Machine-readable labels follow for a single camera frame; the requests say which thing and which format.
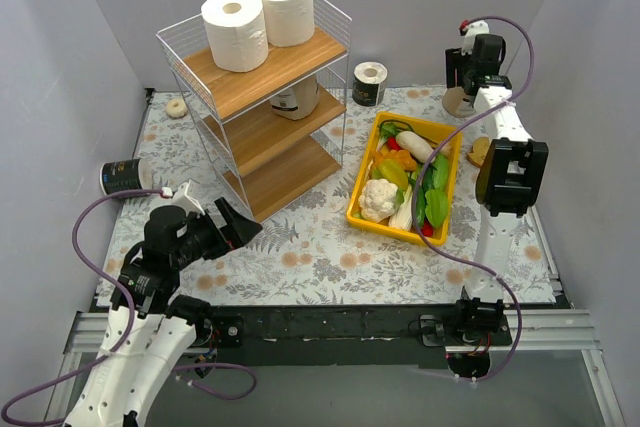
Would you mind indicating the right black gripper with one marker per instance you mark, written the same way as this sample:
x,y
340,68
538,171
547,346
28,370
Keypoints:
x,y
455,73

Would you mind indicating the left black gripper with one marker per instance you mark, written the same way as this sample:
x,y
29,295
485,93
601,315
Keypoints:
x,y
222,229

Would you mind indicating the brown printed paper roll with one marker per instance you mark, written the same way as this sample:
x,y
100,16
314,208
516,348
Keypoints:
x,y
298,101

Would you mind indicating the white paper towel roll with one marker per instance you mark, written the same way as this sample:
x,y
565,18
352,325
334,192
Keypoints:
x,y
236,33
289,22

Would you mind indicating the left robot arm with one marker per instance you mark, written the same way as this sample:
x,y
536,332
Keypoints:
x,y
150,325

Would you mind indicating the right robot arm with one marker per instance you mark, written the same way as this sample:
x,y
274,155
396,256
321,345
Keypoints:
x,y
508,183

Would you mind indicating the floral table mat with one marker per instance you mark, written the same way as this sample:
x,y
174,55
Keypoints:
x,y
307,253

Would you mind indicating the bread slice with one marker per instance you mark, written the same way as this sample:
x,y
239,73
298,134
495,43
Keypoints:
x,y
478,151

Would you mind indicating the white radish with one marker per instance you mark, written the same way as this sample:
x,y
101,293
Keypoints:
x,y
417,146

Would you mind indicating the green cucumber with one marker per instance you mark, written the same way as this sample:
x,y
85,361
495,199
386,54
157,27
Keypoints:
x,y
439,172

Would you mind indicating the black wrapped roll at back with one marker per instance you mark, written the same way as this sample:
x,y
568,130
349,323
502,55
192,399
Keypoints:
x,y
369,83

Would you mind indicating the yellow plastic bin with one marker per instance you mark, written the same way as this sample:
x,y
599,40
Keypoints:
x,y
430,208

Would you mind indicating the yellow orange pepper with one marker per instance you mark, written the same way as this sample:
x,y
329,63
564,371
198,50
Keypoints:
x,y
393,166

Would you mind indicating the white cauliflower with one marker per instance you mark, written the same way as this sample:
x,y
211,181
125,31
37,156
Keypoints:
x,y
377,200

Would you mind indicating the black wrapped roll on side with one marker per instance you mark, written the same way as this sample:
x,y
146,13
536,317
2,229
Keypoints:
x,y
133,174

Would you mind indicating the small beige donut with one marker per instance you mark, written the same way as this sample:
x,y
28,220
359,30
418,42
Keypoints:
x,y
176,108

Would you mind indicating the bok choy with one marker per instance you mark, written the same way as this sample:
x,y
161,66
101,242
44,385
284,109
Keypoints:
x,y
401,219

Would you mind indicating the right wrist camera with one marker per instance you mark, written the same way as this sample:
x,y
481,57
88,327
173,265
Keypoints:
x,y
469,31

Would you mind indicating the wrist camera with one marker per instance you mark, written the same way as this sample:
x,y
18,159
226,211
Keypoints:
x,y
469,31
184,196

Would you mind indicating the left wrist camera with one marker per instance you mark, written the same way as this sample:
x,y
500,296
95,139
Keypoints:
x,y
184,196

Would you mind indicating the white wire wooden shelf rack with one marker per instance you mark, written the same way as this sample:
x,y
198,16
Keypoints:
x,y
265,160

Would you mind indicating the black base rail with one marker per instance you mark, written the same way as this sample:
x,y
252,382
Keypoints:
x,y
348,335

